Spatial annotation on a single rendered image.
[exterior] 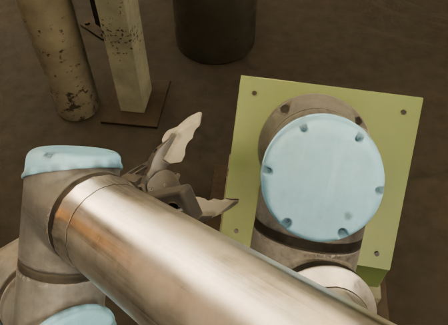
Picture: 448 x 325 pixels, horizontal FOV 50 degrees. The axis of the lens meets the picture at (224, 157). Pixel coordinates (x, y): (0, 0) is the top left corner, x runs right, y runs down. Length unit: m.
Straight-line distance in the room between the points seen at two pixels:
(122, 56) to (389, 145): 0.70
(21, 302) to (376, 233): 0.60
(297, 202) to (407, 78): 1.04
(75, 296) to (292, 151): 0.29
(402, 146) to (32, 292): 0.62
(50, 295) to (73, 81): 0.88
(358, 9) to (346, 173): 1.27
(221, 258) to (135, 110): 1.10
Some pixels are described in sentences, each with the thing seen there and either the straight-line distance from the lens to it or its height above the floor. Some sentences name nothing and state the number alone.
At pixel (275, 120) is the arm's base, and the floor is 0.42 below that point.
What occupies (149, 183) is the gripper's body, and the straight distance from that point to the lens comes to 0.66.
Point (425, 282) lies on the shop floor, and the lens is 1.17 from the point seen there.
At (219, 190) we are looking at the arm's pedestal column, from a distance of 1.19.
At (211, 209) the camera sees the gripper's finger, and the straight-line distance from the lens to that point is 0.72.
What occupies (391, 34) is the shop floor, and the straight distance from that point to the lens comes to 1.73.
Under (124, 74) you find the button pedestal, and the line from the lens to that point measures 1.30.
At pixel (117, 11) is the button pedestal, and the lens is 1.18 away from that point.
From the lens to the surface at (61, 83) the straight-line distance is 1.32.
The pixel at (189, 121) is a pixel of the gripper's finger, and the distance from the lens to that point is 0.69.
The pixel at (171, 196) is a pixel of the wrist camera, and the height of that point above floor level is 0.51.
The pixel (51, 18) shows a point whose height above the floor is 0.34.
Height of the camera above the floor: 1.00
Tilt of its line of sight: 51 degrees down
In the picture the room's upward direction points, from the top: straight up
